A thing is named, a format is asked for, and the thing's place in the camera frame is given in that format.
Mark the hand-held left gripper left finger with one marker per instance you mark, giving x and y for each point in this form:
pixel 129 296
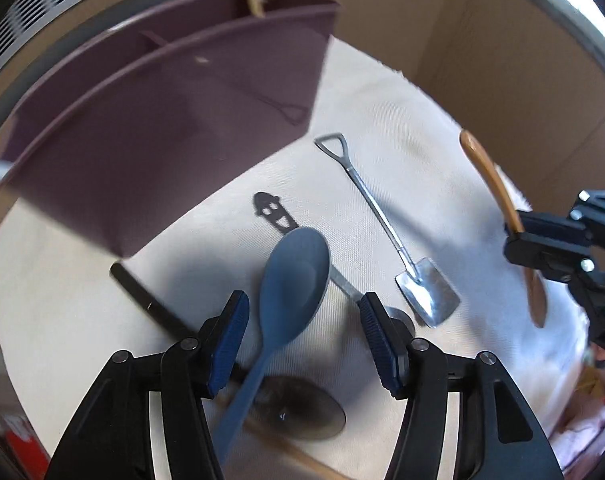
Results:
pixel 230 345

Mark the red floor mat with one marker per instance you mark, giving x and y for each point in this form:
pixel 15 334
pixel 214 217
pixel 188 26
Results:
pixel 25 440

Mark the dark translucent black spoon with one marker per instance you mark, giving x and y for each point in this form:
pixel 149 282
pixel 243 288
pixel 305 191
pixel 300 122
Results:
pixel 302 410

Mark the purple plastic utensil holder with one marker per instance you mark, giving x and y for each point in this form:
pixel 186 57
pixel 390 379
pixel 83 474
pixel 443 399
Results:
pixel 157 160

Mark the shovel-shaped metal spoon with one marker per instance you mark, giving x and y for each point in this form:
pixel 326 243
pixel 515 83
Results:
pixel 427 295

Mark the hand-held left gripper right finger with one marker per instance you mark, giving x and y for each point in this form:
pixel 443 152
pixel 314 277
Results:
pixel 377 340

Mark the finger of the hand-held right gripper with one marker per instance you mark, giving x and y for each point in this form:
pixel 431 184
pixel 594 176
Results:
pixel 602 206
pixel 552 245

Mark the cream tablecloth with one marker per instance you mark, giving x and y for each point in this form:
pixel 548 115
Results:
pixel 432 170

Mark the blue-grey plastic spoon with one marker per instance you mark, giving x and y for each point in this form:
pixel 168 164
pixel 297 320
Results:
pixel 295 280

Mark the wooden spoon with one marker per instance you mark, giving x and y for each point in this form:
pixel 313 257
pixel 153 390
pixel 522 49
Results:
pixel 482 170

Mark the long grey vent grille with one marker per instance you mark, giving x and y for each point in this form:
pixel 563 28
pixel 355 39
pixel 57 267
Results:
pixel 57 5

